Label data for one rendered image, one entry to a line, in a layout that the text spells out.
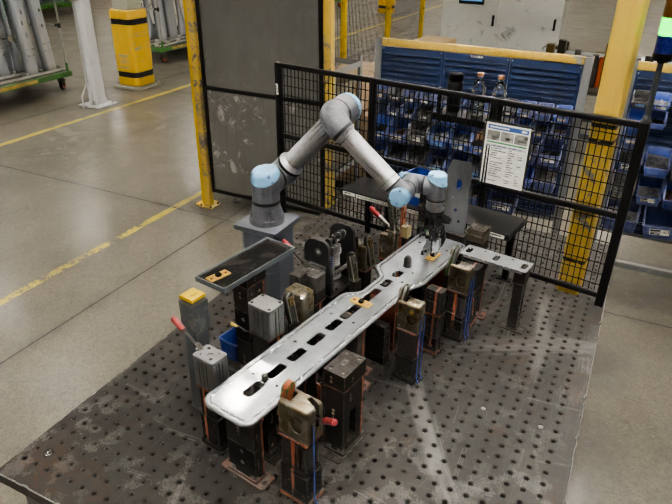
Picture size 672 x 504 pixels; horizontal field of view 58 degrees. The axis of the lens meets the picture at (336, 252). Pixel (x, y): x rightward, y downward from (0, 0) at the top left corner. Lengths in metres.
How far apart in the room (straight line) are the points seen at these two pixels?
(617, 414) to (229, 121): 3.48
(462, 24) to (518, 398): 7.29
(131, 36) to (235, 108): 4.88
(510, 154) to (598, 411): 1.46
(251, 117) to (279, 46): 0.63
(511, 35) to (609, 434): 6.51
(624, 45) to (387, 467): 1.80
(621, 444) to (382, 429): 1.56
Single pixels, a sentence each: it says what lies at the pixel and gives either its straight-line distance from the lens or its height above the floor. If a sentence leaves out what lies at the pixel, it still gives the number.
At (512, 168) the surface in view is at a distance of 2.90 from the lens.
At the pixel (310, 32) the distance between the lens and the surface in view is 4.56.
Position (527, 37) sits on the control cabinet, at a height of 0.92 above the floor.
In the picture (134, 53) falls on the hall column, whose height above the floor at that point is 0.52.
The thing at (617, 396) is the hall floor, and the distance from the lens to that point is 3.70.
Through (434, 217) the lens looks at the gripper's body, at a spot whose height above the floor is 1.21.
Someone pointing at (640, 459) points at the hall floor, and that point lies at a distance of 3.38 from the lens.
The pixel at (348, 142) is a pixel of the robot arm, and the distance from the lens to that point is 2.29.
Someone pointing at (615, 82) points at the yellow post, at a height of 1.68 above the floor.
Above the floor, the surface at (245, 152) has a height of 0.56.
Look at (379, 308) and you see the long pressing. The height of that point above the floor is 1.00.
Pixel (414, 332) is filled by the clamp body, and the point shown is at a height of 0.94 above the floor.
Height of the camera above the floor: 2.21
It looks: 28 degrees down
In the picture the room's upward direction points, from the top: 1 degrees clockwise
